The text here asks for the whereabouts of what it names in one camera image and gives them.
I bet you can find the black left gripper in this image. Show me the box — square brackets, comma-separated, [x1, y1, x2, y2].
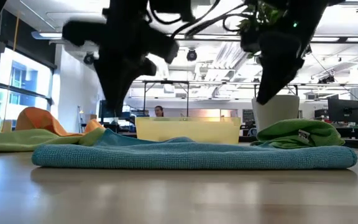
[62, 6, 180, 118]

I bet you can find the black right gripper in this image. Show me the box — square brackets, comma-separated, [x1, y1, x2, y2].
[240, 17, 314, 106]

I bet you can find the dark green microfiber towel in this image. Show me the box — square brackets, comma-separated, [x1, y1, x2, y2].
[249, 118, 346, 150]

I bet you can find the orange microfiber towel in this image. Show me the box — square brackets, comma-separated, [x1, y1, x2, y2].
[15, 106, 106, 138]

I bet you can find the blue microfiber towel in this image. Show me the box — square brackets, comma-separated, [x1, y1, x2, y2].
[31, 128, 358, 170]

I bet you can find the lime green microfiber towel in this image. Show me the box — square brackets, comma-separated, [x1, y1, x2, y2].
[0, 126, 106, 153]

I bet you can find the white plant pot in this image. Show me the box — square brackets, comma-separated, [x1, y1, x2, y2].
[251, 94, 301, 135]

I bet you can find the black computer monitor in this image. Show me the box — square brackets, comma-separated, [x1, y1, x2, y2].
[98, 98, 127, 119]
[327, 98, 358, 124]

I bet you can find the green leafy plant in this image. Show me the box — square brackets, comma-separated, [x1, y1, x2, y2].
[237, 0, 289, 60]

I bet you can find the long ceiling light strip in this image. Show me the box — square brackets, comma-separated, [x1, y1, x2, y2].
[31, 30, 242, 41]

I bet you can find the yellow translucent plastic bin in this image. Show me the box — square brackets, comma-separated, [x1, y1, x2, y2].
[135, 116, 242, 146]

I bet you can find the large office window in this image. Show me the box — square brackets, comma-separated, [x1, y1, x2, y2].
[0, 46, 55, 132]

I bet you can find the small beige box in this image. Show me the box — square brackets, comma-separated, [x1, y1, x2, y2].
[0, 119, 13, 134]

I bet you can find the black left camera cable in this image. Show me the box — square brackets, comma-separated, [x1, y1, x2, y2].
[147, 7, 186, 26]

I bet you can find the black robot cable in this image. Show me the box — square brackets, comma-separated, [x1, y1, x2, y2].
[170, 0, 261, 40]

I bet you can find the yellow hanging cord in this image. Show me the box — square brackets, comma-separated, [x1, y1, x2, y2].
[1, 11, 21, 133]

